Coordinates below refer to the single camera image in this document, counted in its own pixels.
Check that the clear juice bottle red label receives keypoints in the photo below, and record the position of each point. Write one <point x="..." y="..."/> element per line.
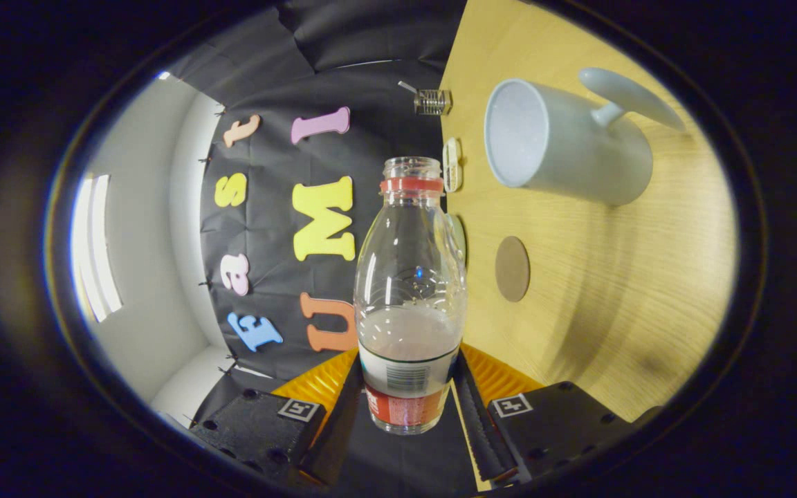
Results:
<point x="409" y="332"/>

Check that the ceiling light panel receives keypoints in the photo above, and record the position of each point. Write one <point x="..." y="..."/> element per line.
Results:
<point x="97" y="249"/>

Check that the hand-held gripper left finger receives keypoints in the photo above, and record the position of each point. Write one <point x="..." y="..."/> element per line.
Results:
<point x="340" y="429"/>

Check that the small round plate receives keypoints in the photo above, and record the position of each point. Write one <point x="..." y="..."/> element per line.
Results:
<point x="460" y="238"/>

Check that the round brown coaster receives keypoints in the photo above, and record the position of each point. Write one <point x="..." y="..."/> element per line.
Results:
<point x="512" y="270"/>

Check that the metal spoon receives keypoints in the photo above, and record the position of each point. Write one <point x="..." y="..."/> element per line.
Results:
<point x="407" y="86"/>

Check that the black backdrop cloth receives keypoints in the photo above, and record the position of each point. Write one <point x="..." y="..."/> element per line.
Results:
<point x="281" y="69"/>

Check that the wooden table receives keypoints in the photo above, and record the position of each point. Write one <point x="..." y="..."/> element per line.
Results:
<point x="613" y="311"/>

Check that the white tray with green food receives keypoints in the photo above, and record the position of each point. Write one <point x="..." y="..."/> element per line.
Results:
<point x="452" y="164"/>

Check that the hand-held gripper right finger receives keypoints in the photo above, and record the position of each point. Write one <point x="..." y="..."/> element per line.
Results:
<point x="478" y="429"/>

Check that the white cup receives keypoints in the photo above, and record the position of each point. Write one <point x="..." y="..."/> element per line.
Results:
<point x="578" y="149"/>

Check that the small metal mesh basket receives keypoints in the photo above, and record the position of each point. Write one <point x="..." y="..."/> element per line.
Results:
<point x="433" y="102"/>

